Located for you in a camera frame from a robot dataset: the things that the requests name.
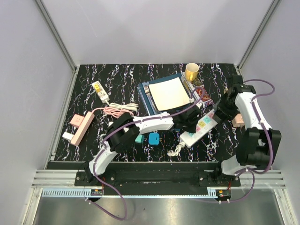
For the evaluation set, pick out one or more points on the dark blue placemat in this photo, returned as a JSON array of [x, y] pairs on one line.
[[149, 102]]

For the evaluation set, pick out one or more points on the silver fork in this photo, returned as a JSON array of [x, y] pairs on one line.
[[147, 91]]

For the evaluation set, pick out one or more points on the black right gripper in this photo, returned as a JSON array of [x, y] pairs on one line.
[[220, 104]]

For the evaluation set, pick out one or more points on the teal small plug adapter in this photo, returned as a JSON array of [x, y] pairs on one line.
[[140, 139]]

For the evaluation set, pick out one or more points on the patterned colourful coaster cloth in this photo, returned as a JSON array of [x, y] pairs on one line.
[[195, 90]]

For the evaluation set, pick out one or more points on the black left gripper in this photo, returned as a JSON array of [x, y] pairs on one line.
[[192, 129]]

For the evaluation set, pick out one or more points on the white power strip yellow plug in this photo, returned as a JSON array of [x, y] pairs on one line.
[[100, 91]]

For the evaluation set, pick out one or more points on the yellow mug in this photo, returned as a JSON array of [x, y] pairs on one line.
[[191, 71]]

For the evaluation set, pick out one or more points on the white square plate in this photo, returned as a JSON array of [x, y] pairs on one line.
[[169, 94]]

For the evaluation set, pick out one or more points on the white plug adapter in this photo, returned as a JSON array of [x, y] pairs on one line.
[[67, 136]]

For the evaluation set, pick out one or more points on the pink deer cube adapter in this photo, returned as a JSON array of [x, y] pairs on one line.
[[238, 121]]

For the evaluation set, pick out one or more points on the light blue plug adapter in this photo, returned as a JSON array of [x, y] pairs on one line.
[[154, 139]]

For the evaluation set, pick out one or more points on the pink power strip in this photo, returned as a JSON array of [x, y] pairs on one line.
[[78, 136]]

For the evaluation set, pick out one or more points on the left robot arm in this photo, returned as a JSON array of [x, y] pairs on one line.
[[123, 132]]

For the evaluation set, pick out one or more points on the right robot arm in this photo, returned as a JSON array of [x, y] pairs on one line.
[[260, 142]]

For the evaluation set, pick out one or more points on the black mounting base rail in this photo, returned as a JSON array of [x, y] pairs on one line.
[[204, 174]]

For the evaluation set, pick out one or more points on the white multicolour power strip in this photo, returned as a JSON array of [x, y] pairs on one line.
[[204, 125]]

